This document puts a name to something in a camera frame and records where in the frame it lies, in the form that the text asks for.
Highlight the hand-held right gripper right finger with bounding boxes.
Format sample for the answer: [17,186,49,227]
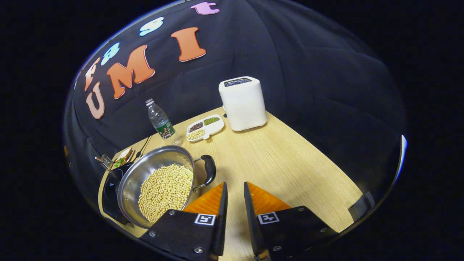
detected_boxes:
[244,181,337,261]

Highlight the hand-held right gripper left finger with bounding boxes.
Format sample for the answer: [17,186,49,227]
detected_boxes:
[140,181,229,261]

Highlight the steel pot with soybeans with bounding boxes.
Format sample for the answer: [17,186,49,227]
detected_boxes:
[117,145,217,229]

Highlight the black induction cooktop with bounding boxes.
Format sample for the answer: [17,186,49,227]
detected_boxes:
[101,162,134,225]

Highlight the white divided bean dish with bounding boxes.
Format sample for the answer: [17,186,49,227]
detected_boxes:
[186,114,225,142]

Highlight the white toaster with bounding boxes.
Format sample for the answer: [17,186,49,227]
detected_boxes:
[219,76,268,132]

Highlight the dark grey panel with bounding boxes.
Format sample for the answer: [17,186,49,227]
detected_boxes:
[348,191,376,222]

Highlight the clear plastic water bottle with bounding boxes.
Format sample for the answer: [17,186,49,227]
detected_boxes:
[145,98,176,140]

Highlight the sandwich on plate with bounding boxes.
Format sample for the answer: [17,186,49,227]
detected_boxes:
[113,148,135,168]

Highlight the black power cable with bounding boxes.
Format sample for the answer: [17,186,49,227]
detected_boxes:
[136,135,153,160]

